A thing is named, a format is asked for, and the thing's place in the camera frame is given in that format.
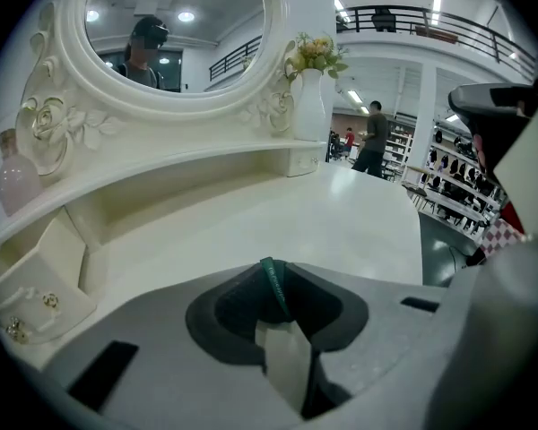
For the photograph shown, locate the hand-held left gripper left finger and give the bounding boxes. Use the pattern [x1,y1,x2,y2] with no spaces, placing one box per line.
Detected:
[42,262,304,430]

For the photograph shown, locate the pink glass bottle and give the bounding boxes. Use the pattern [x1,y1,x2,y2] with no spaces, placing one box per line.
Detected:
[0,127,44,218]

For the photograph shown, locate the white display shelves with goods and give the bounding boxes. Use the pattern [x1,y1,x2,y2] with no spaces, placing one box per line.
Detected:
[403,123,508,242]

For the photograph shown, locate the black metal balcony railing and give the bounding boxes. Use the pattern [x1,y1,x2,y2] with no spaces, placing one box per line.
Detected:
[335,4,538,82]

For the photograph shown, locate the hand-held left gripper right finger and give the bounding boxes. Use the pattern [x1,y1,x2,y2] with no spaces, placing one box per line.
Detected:
[286,262,449,420]

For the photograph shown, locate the cream carved dressing table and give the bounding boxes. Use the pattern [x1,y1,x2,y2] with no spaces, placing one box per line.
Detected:
[0,0,425,375]

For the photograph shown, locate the small cream drawer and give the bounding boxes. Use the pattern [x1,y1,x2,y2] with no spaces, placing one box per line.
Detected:
[286,143,320,178]

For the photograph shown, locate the cream box with gold knobs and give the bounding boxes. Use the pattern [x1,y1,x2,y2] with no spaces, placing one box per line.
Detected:
[0,212,98,345]

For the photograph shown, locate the yellow artificial flower bunch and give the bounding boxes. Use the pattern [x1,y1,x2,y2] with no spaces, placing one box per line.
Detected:
[282,31,350,84]

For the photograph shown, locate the white ceramic vase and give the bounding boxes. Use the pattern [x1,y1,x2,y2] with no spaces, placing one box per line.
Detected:
[291,68,327,142]

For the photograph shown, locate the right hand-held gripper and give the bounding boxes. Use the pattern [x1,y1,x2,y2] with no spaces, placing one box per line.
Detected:
[423,77,538,430]

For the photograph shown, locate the white square column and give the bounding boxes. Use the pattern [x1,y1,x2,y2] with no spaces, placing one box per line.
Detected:
[412,63,438,170]

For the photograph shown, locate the oval mirror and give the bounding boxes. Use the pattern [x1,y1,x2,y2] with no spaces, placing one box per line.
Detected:
[85,0,266,94]

